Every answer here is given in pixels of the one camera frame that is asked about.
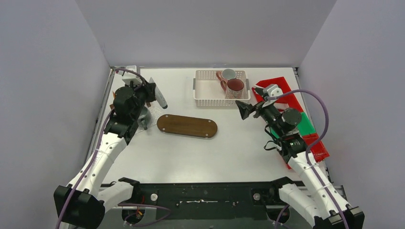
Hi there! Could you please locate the white toothpaste tube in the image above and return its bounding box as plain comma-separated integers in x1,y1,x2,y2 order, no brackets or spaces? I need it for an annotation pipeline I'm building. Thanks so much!
149,77,168,109

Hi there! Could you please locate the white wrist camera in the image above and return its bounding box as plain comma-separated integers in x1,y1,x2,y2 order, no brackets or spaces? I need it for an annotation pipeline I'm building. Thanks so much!
263,84,283,101
119,65,142,86

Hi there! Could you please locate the brown oval wooden tray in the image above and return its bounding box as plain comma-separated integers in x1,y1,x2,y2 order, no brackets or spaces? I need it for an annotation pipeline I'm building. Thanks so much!
157,114,218,138

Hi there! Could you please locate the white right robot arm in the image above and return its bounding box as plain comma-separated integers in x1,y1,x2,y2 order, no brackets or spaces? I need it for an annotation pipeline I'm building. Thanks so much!
235,84,365,229

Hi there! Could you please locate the clear textured acrylic tray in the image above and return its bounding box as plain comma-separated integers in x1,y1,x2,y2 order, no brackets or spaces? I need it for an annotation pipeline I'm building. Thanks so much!
136,106,163,134

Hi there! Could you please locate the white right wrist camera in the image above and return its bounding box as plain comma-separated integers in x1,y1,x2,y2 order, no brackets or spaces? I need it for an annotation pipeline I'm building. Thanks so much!
263,84,283,101

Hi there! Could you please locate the wooden acrylic toothbrush holder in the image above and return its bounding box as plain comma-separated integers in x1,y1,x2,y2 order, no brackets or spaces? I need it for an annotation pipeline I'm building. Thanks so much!
109,91,151,109

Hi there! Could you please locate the orange-pink mug white inside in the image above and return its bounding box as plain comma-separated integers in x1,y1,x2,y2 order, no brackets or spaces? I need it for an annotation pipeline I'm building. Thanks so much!
216,69,237,91

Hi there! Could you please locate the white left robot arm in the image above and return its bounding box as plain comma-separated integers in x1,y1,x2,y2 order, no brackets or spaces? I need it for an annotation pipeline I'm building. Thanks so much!
53,83,157,229

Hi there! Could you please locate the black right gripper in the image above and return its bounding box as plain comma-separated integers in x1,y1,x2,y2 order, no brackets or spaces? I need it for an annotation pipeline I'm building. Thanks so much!
237,99,287,138

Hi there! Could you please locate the red plastic organizer tray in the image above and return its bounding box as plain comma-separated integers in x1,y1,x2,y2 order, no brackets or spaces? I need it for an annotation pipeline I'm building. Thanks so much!
251,77,330,162

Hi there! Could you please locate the green plastic tray insert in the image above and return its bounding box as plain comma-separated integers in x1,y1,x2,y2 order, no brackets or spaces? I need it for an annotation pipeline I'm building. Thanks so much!
267,108,316,138

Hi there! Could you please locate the grey-green ceramic mug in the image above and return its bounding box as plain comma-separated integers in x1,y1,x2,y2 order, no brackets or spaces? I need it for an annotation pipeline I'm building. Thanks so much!
137,106,152,130

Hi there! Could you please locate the white perforated plastic basket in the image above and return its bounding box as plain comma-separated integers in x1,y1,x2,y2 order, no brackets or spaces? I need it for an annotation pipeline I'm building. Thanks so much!
193,70,236,109

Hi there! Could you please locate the pink ghost pattern mug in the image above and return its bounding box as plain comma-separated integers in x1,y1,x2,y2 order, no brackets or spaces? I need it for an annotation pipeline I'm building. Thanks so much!
220,79,245,99

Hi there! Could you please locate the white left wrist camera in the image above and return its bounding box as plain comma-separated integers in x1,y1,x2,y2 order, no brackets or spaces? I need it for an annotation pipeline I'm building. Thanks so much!
119,65,142,86

